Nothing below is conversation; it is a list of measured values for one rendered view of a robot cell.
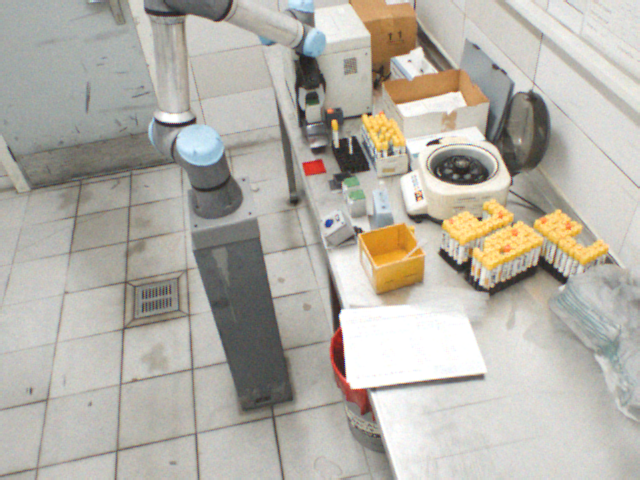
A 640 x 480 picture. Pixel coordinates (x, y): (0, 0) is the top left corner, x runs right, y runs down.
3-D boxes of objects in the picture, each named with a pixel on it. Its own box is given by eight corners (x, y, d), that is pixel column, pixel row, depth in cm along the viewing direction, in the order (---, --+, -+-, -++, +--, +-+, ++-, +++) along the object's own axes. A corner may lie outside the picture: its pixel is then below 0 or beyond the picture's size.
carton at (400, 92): (380, 119, 211) (380, 80, 201) (458, 105, 213) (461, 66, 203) (401, 158, 193) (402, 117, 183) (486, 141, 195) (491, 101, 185)
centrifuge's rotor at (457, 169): (428, 169, 178) (429, 149, 173) (480, 164, 178) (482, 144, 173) (438, 201, 167) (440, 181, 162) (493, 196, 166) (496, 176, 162)
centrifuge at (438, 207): (397, 177, 186) (397, 145, 177) (492, 168, 184) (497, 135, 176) (409, 228, 168) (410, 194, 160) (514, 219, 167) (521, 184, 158)
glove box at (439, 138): (403, 158, 193) (403, 132, 186) (473, 144, 195) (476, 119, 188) (415, 180, 184) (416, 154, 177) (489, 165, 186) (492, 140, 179)
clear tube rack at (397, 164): (360, 143, 201) (359, 125, 196) (389, 138, 202) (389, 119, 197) (377, 178, 186) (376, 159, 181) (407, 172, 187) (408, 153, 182)
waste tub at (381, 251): (358, 261, 161) (357, 233, 154) (405, 248, 162) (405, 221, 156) (375, 296, 151) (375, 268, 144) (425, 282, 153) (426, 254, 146)
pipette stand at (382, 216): (367, 217, 173) (367, 190, 166) (391, 215, 173) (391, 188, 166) (372, 240, 166) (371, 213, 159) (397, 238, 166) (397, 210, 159)
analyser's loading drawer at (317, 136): (299, 117, 213) (297, 104, 210) (317, 113, 214) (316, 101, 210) (310, 148, 199) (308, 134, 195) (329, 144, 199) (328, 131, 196)
